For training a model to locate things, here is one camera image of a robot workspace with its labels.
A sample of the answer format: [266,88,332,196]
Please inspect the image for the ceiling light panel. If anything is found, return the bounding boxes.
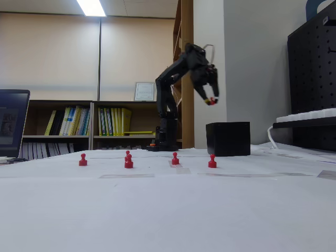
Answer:
[76,0,107,17]

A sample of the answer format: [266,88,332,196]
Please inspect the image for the black open box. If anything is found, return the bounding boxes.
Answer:
[205,121,251,157]

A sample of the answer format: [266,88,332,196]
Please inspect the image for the black wall cable duct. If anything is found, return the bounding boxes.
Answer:
[97,16,102,101]

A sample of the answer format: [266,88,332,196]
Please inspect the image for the black book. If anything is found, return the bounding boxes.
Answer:
[49,109,66,136]

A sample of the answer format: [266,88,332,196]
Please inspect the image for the white power strip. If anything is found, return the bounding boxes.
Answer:
[276,107,336,123]

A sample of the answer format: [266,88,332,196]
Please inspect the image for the blue partition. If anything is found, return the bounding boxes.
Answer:
[306,0,328,22]

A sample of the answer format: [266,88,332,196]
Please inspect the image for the dark laptop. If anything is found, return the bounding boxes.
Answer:
[0,89,31,159]

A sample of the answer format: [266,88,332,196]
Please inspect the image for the framed white certificate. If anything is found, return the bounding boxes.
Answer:
[134,82,155,102]

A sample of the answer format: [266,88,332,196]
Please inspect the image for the white power strip cable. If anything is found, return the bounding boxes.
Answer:
[267,125,279,149]

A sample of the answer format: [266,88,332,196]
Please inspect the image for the yellow white book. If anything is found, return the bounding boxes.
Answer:
[59,107,72,136]

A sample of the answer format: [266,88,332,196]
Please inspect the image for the thin yellow book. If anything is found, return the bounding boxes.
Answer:
[44,110,57,136]

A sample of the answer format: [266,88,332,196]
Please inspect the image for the white paper table cover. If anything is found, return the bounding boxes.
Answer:
[0,143,336,252]

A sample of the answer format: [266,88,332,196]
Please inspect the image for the tall wooden bookshelf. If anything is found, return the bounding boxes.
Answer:
[172,0,194,149]

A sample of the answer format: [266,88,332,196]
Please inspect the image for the black pegboard panel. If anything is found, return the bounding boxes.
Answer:
[287,1,336,152]

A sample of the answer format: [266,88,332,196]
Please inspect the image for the light blue white book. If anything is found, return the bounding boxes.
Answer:
[77,107,91,136]

